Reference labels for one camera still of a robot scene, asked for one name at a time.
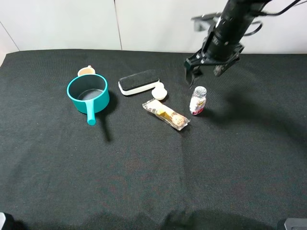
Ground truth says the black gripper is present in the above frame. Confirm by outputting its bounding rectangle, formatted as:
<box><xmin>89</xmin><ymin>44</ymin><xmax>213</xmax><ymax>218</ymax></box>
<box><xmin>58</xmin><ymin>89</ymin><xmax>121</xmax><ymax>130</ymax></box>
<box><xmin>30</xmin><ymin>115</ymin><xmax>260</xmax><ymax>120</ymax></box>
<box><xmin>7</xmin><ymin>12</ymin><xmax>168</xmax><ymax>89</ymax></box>
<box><xmin>184</xmin><ymin>44</ymin><xmax>244</xmax><ymax>87</ymax></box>

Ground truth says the small clear candy bottle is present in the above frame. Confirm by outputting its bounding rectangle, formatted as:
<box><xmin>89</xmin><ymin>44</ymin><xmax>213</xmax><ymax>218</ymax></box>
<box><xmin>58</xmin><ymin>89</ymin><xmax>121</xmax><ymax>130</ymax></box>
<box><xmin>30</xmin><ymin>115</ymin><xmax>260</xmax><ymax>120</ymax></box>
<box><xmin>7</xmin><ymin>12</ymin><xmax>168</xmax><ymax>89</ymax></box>
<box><xmin>189</xmin><ymin>86</ymin><xmax>207</xmax><ymax>115</ymax></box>

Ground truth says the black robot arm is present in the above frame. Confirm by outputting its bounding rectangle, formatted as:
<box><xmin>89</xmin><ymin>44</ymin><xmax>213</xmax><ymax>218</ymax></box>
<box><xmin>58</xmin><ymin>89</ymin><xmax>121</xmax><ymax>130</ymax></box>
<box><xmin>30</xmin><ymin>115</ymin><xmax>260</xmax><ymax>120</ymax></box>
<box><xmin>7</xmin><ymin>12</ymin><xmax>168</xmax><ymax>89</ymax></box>
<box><xmin>184</xmin><ymin>0</ymin><xmax>269</xmax><ymax>86</ymax></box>

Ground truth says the grey robot base left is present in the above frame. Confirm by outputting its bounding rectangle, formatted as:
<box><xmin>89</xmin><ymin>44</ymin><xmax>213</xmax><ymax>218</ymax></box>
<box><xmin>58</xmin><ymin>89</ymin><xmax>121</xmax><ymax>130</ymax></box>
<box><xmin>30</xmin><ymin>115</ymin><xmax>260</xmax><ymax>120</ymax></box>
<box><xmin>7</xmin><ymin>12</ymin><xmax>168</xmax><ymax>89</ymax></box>
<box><xmin>0</xmin><ymin>212</ymin><xmax>14</xmax><ymax>230</ymax></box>

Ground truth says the grey robot base right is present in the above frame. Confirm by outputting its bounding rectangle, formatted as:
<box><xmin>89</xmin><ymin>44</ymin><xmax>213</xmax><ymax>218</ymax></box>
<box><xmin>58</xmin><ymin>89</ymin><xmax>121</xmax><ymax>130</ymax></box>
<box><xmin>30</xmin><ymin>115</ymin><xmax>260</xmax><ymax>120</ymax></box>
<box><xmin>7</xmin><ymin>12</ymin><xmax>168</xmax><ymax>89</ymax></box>
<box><xmin>277</xmin><ymin>218</ymin><xmax>307</xmax><ymax>230</ymax></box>

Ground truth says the white gourd-shaped object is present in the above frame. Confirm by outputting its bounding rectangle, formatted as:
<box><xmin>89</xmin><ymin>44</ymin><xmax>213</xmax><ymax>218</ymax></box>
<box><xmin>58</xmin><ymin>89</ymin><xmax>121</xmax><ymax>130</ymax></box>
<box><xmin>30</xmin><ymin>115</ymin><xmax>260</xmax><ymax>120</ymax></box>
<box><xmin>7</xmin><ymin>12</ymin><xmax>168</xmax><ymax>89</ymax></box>
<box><xmin>152</xmin><ymin>82</ymin><xmax>167</xmax><ymax>101</ymax></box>

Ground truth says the clear wrapped snack packet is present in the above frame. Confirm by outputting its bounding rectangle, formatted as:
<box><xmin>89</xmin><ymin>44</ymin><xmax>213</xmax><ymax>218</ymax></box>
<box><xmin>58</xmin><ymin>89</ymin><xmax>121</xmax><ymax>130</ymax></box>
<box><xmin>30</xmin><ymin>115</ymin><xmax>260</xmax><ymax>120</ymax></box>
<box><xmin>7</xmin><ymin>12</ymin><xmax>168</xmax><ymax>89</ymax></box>
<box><xmin>142</xmin><ymin>99</ymin><xmax>190</xmax><ymax>131</ymax></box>

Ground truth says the black and white eraser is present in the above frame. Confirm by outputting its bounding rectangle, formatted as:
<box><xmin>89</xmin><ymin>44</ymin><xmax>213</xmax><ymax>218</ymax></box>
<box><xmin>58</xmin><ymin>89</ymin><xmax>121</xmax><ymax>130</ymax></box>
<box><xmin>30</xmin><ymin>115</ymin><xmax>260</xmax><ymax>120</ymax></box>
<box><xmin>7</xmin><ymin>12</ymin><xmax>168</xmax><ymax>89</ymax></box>
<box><xmin>118</xmin><ymin>69</ymin><xmax>160</xmax><ymax>96</ymax></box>

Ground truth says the black tablecloth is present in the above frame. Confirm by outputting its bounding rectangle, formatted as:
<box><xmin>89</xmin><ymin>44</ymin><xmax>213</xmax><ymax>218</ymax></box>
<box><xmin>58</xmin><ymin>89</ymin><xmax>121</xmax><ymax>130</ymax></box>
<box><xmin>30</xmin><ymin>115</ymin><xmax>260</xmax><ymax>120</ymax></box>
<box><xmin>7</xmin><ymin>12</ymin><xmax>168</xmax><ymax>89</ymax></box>
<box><xmin>0</xmin><ymin>50</ymin><xmax>307</xmax><ymax>230</ymax></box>

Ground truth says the small beige cup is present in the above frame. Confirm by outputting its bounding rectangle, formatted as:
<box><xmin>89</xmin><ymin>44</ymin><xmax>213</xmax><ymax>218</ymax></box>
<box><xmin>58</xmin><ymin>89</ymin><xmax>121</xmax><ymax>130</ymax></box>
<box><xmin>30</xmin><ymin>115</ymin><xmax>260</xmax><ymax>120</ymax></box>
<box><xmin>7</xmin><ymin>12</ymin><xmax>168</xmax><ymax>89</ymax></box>
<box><xmin>77</xmin><ymin>65</ymin><xmax>95</xmax><ymax>76</ymax></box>

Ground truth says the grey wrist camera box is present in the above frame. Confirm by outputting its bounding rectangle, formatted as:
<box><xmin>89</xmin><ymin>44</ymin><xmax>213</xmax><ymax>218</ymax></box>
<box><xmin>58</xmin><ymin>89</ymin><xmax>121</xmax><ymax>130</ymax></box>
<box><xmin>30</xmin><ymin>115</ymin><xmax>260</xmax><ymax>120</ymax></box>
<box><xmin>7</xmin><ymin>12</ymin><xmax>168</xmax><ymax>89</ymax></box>
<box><xmin>191</xmin><ymin>12</ymin><xmax>221</xmax><ymax>32</ymax></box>

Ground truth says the teal saucepan with handle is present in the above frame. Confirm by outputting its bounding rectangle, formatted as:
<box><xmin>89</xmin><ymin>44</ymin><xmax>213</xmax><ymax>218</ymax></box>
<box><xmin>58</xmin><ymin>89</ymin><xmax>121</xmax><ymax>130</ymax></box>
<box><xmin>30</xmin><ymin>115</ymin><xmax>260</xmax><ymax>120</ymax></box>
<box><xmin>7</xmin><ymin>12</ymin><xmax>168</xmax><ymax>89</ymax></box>
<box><xmin>66</xmin><ymin>74</ymin><xmax>110</xmax><ymax>126</ymax></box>

